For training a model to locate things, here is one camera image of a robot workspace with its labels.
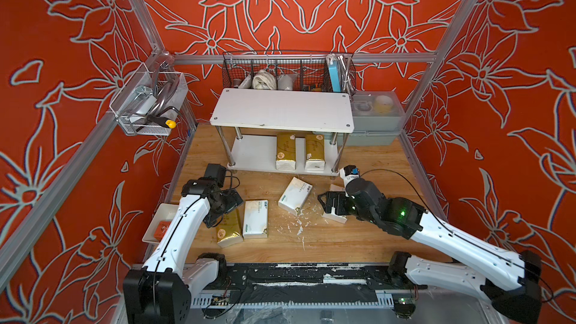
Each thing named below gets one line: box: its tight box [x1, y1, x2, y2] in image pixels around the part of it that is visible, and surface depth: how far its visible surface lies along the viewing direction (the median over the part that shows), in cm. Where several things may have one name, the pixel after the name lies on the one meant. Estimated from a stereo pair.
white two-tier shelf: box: [210, 87, 355, 177], surface depth 81 cm
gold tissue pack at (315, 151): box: [304, 133, 326, 171], surface depth 94 cm
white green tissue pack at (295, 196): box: [277, 176, 313, 216], surface depth 89 cm
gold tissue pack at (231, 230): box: [216, 201, 244, 249], surface depth 79 cm
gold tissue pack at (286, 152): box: [275, 133, 297, 171], surface depth 94 cm
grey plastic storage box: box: [348, 91, 406, 147], surface depth 106 cm
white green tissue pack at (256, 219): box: [242, 199, 269, 240], surface depth 83 cm
